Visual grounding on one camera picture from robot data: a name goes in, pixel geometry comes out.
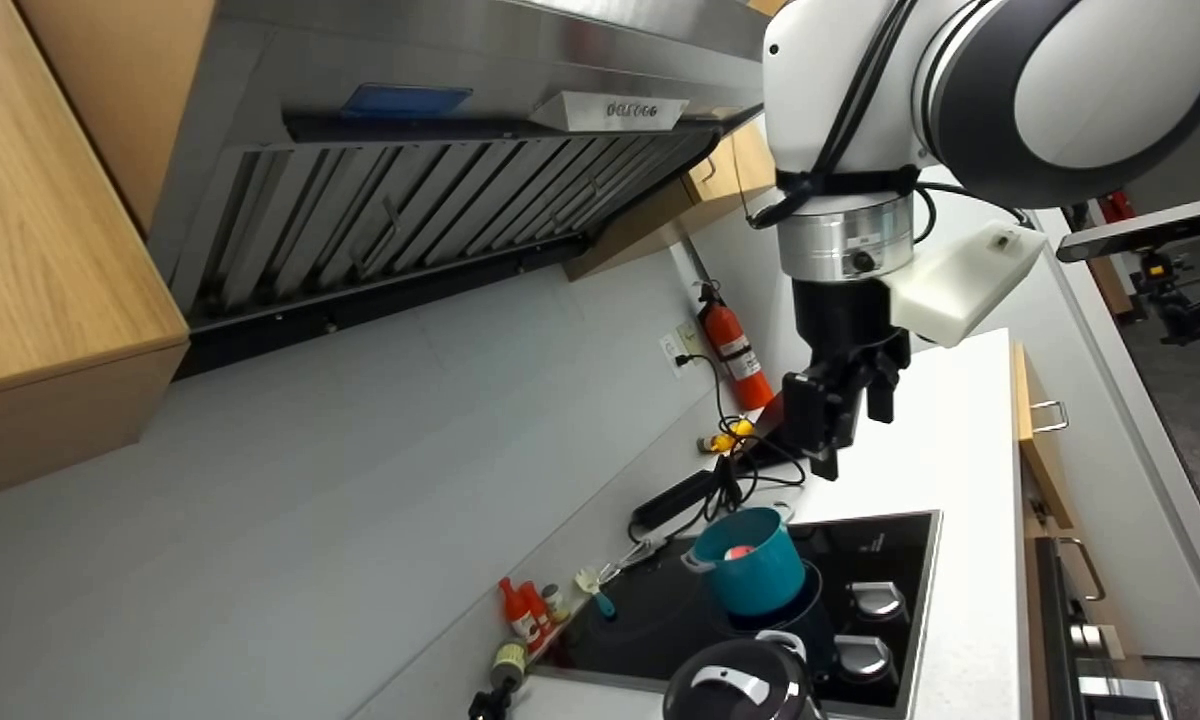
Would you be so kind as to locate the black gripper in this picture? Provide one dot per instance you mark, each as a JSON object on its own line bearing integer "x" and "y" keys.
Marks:
{"x": 841, "y": 312}

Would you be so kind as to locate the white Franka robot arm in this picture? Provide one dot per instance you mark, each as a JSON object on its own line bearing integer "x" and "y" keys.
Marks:
{"x": 1094, "y": 81}

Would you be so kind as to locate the teal blue pot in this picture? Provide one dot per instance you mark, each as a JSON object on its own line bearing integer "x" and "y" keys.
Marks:
{"x": 764, "y": 582}

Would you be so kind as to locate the black pot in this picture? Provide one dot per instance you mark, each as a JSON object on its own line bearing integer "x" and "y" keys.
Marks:
{"x": 816, "y": 673}

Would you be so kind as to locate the black laptop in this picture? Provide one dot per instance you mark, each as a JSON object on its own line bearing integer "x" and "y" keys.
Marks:
{"x": 856, "y": 432}

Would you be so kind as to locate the red fire extinguisher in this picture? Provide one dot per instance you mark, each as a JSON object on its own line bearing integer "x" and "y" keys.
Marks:
{"x": 736, "y": 354}

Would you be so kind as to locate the yellow plug object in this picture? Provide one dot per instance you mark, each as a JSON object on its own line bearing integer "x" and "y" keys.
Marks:
{"x": 720, "y": 441}

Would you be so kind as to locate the red food item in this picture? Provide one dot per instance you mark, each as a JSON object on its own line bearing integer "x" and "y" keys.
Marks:
{"x": 743, "y": 551}

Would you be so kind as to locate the black power strip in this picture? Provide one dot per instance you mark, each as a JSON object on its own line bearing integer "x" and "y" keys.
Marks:
{"x": 674, "y": 502}

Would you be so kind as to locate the silver cooktop knob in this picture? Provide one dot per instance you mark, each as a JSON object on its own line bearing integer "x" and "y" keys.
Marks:
{"x": 879, "y": 602}
{"x": 866, "y": 657}

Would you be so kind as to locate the black glass cooktop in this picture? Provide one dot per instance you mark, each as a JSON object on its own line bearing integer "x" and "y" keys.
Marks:
{"x": 653, "y": 623}

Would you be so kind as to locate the black tripod stand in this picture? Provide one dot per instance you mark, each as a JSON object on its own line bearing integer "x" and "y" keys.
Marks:
{"x": 1180, "y": 285}

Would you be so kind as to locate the red bottle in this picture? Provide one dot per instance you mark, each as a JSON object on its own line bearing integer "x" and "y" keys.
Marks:
{"x": 526, "y": 612}

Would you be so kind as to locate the dark bottle yellow label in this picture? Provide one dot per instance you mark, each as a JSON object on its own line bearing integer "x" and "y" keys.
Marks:
{"x": 502, "y": 673}

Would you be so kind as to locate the stainless steel range hood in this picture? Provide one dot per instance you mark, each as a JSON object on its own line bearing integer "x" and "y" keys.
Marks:
{"x": 493, "y": 65}

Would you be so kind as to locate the white wall outlet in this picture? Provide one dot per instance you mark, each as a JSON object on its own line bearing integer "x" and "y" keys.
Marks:
{"x": 682, "y": 351}

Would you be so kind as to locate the large wooden wall cabinet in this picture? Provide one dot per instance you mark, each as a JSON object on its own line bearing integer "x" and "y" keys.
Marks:
{"x": 55, "y": 266}

